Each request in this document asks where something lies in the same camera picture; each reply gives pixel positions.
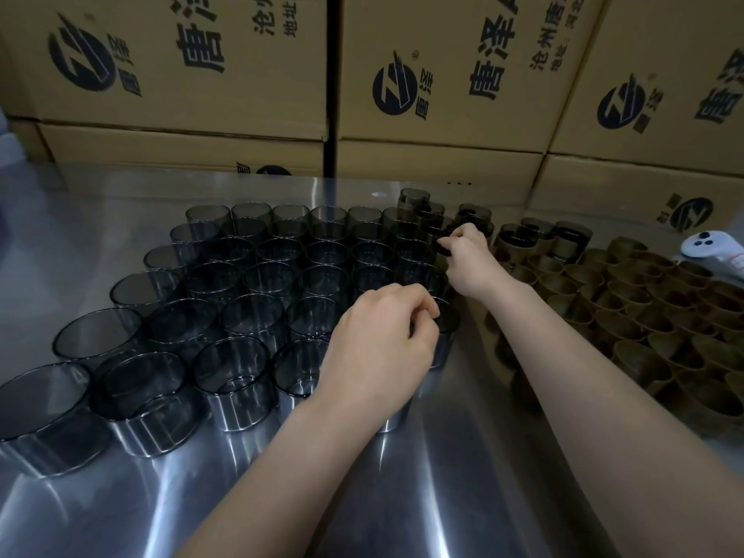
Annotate array of grey transparent cups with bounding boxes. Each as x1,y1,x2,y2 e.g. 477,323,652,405
0,188,496,478

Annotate stack of printed cardboard boxes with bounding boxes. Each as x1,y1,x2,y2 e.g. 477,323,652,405
0,0,744,234

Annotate single smoky grey plastic cup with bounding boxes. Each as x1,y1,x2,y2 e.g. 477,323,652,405
407,296,462,397

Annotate person's right hand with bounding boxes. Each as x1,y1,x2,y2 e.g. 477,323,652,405
444,222,517,304

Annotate cluster of olive brown cups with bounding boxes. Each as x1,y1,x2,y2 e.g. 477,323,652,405
487,217,744,439

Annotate person's right forearm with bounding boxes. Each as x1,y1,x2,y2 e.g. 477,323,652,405
479,281,744,558

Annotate white handheld controller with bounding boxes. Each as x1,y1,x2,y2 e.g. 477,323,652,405
673,229,744,281

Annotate person's left forearm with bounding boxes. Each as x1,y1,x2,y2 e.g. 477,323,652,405
174,398,387,558

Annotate person's left hand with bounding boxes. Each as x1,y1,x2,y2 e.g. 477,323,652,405
314,282,441,427

